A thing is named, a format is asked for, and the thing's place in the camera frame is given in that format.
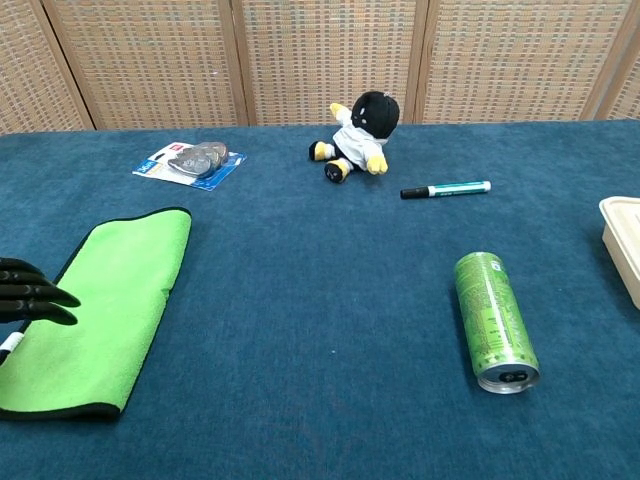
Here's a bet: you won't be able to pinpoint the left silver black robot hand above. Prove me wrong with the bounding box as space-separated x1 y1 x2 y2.
0 257 82 327

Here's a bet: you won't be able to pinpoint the green and grey cloth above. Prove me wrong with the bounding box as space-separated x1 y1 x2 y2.
0 206 193 421

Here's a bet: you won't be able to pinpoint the blister pack with grey items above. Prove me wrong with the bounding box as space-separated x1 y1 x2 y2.
132 141 248 193

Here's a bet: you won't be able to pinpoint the woven bamboo screen panel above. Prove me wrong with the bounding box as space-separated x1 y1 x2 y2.
0 0 96 135
29 0 256 131
229 0 431 126
584 0 640 121
414 0 616 124

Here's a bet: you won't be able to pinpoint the blue carpet table cover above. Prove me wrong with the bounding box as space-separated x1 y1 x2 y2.
0 118 640 480

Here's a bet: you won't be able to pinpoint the black headed plush doll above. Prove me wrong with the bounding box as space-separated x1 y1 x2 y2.
308 90 403 185

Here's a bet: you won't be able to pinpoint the green white marker pen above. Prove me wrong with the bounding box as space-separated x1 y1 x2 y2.
399 179 492 201

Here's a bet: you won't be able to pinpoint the green drink can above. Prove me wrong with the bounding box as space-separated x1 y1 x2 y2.
453 251 541 395

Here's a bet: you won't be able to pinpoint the beige lidded food container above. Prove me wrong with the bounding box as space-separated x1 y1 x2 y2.
598 196 640 311

